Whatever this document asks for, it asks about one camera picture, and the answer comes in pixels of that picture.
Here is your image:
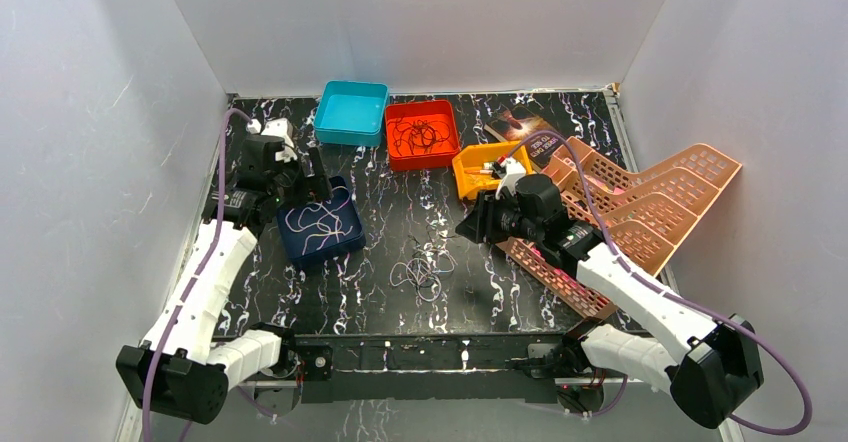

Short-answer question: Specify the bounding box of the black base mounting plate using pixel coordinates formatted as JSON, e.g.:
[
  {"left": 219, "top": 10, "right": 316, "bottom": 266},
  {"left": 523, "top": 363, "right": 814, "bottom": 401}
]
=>
[{"left": 235, "top": 332, "right": 631, "bottom": 420}]

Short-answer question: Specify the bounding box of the yellow parts bin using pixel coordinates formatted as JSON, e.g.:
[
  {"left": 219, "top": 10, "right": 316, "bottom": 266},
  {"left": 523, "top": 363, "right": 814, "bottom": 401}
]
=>
[{"left": 452, "top": 141, "right": 534, "bottom": 201}]

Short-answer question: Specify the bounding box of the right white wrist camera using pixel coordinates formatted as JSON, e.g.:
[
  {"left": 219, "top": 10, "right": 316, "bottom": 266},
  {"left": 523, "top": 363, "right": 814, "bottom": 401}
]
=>
[{"left": 495, "top": 157, "right": 527, "bottom": 200}]

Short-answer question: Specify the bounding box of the pink tiered file rack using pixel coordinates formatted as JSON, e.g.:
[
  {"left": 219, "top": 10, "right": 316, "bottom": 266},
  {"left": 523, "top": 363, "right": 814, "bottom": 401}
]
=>
[{"left": 497, "top": 136, "right": 742, "bottom": 320}]

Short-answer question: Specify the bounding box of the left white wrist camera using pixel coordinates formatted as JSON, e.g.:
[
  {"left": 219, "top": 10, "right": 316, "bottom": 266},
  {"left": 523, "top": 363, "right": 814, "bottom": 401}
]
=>
[{"left": 246, "top": 118, "right": 298, "bottom": 163}]

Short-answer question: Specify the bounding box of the teal plastic box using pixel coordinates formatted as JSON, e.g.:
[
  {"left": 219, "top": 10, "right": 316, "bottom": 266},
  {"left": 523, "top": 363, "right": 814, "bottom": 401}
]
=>
[{"left": 314, "top": 81, "right": 389, "bottom": 147}]

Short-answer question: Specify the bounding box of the thin black cable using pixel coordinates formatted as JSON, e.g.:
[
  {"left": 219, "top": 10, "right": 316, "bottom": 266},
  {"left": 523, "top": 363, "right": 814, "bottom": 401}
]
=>
[{"left": 413, "top": 216, "right": 465, "bottom": 255}]

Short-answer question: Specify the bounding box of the red plastic box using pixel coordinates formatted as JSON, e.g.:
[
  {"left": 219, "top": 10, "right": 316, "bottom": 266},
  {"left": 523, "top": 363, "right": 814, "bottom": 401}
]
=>
[{"left": 385, "top": 99, "right": 461, "bottom": 172}]

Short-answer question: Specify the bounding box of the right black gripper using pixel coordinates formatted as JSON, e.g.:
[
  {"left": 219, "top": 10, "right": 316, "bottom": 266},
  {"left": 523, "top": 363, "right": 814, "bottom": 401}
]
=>
[{"left": 455, "top": 187, "right": 543, "bottom": 244}]

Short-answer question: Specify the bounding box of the dark cable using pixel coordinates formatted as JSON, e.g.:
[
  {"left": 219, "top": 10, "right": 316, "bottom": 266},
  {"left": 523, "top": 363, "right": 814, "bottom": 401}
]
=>
[{"left": 392, "top": 116, "right": 458, "bottom": 157}]

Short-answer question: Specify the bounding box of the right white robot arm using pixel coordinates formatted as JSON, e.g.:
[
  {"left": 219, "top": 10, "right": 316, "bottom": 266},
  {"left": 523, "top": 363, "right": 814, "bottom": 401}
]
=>
[{"left": 456, "top": 174, "right": 764, "bottom": 429}]

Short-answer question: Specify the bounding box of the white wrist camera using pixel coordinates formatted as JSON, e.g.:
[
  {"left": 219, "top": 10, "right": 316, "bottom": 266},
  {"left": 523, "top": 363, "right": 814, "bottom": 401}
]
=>
[
  {"left": 246, "top": 118, "right": 298, "bottom": 163},
  {"left": 495, "top": 157, "right": 527, "bottom": 200}
]

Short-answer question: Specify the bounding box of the navy blue plastic box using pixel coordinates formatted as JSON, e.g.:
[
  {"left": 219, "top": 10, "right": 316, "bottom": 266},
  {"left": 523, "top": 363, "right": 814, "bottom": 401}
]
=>
[{"left": 277, "top": 176, "right": 366, "bottom": 270}]

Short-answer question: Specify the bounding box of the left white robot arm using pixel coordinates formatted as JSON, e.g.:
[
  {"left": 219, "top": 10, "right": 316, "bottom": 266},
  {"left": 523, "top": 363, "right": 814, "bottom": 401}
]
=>
[{"left": 116, "top": 135, "right": 332, "bottom": 424}]

